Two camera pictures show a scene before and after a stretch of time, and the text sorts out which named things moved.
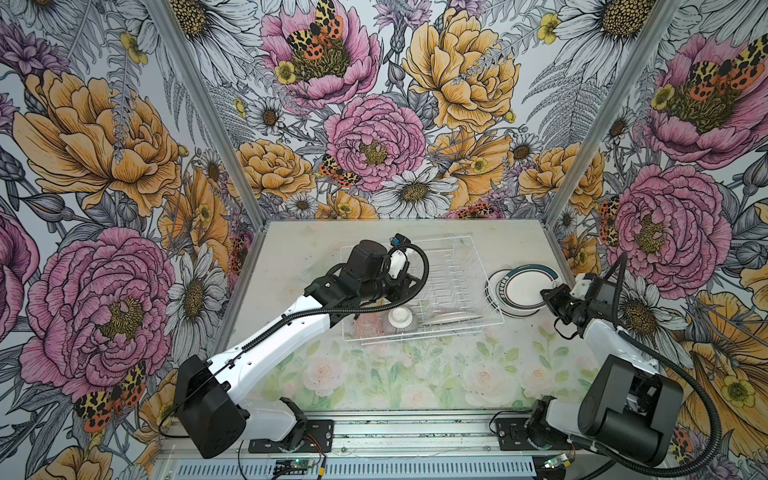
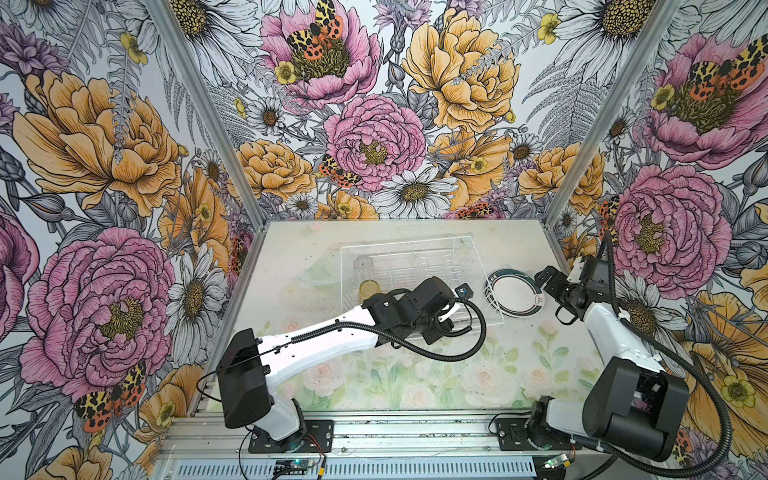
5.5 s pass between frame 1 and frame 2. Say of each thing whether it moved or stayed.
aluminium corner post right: stayed
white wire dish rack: stayed
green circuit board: stayed
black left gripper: moved
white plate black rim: moved
